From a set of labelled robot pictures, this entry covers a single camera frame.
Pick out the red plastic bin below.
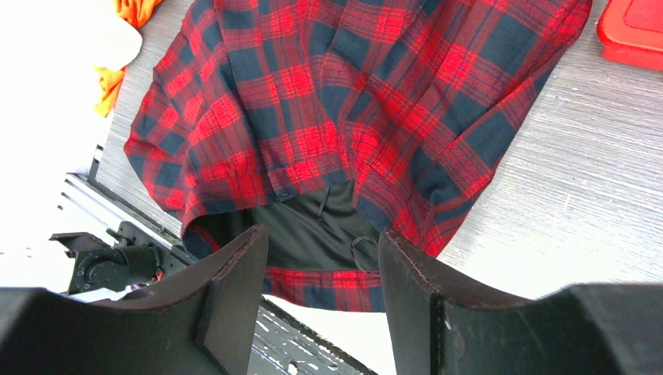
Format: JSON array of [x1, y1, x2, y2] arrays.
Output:
[[597, 0, 662, 72]]

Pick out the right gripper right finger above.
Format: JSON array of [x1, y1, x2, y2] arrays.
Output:
[[378, 230, 662, 375]]

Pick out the dark plaid garment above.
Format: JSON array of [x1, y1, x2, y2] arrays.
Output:
[[124, 1, 592, 313]]

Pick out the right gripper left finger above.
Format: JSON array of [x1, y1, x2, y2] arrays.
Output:
[[1, 225, 268, 374]]

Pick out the orange and white garment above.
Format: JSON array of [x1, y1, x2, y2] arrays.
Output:
[[92, 0, 162, 117]]

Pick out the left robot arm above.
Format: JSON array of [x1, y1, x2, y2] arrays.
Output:
[[50, 221, 192, 295]]

